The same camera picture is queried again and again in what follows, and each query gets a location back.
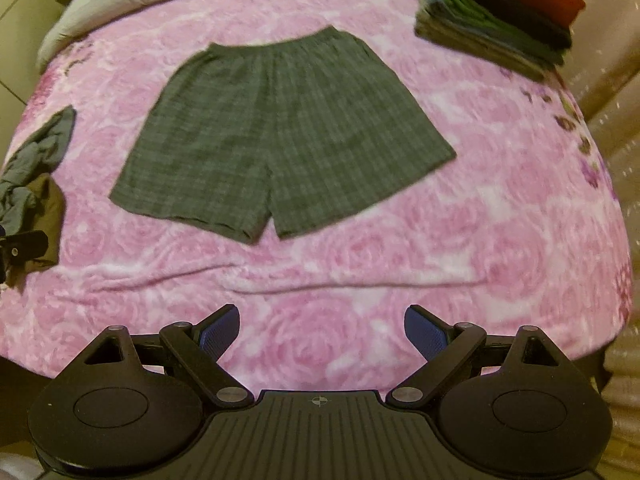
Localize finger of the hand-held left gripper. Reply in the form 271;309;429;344
0;230;49;274

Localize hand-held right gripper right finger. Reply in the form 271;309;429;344
385;303;563;408

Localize blue-grey garment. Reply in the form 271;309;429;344
0;106;77;238

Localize stack of folded clothes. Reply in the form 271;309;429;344
414;0;587;83

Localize cream wardrobe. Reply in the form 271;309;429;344
0;0;51;106

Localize brown garment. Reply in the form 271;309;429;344
7;174;67;288

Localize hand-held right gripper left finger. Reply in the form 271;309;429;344
82;303;256;408

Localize grey plaid shorts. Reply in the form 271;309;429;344
110;25;457;246

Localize pink floral blanket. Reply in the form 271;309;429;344
0;0;636;386

